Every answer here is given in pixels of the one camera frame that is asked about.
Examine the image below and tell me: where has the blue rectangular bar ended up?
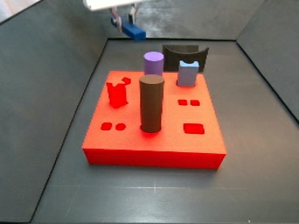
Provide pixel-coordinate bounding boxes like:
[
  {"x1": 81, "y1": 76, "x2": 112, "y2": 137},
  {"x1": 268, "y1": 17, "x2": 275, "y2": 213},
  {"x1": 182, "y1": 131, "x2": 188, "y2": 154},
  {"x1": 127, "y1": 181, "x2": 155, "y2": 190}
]
[{"x1": 122, "y1": 21, "x2": 146, "y2": 41}]

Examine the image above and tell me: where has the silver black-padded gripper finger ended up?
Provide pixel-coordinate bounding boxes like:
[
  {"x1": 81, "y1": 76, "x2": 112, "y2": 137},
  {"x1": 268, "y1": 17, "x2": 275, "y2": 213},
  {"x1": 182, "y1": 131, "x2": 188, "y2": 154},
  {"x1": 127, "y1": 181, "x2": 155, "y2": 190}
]
[{"x1": 111, "y1": 7, "x2": 123, "y2": 32}]

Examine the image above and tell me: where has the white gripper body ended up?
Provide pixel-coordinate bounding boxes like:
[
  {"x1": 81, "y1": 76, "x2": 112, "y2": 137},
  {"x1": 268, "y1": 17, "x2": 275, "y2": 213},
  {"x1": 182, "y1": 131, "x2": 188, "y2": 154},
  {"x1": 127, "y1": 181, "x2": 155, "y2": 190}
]
[{"x1": 83, "y1": 0, "x2": 147, "y2": 11}]

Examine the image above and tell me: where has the light blue notched peg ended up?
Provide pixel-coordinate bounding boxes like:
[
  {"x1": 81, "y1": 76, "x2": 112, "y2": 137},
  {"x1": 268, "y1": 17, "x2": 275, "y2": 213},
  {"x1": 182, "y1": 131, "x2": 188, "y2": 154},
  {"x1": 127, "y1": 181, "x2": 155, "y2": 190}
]
[{"x1": 178, "y1": 60, "x2": 200, "y2": 87}]

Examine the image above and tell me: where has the red irregular peg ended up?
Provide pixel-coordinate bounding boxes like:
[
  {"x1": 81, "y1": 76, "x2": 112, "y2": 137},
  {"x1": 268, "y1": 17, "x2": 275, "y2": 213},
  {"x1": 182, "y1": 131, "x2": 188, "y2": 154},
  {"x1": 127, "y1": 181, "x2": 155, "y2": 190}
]
[{"x1": 107, "y1": 77, "x2": 131, "y2": 109}]

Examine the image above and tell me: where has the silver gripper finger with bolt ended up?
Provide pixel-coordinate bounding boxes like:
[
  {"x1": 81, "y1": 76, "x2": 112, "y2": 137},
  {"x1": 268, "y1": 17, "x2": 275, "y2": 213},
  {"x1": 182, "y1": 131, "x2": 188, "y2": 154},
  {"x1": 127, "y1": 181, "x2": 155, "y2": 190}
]
[{"x1": 128, "y1": 3, "x2": 138, "y2": 24}]

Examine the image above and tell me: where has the red peg board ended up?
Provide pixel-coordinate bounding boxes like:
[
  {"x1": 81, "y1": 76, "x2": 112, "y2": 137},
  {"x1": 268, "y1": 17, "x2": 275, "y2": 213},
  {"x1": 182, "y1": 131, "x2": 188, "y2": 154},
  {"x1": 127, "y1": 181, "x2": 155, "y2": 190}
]
[{"x1": 81, "y1": 71, "x2": 227, "y2": 169}]

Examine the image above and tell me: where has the black curved fixture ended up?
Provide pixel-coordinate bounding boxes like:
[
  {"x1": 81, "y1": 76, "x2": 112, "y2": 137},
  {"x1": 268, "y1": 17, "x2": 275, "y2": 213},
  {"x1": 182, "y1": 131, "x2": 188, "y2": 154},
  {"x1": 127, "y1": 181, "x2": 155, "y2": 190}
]
[{"x1": 163, "y1": 45, "x2": 210, "y2": 73}]

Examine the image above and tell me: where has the purple cylinder peg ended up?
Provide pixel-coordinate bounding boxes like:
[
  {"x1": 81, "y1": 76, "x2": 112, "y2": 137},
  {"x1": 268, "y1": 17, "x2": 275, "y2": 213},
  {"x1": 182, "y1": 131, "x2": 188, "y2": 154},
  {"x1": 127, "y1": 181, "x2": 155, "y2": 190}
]
[{"x1": 144, "y1": 52, "x2": 164, "y2": 75}]

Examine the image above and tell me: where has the dark brown cylinder peg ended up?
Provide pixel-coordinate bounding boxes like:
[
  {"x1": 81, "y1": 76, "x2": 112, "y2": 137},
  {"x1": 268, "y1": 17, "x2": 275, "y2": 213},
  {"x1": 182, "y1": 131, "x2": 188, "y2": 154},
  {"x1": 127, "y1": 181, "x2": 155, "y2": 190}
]
[{"x1": 139, "y1": 74, "x2": 164, "y2": 133}]

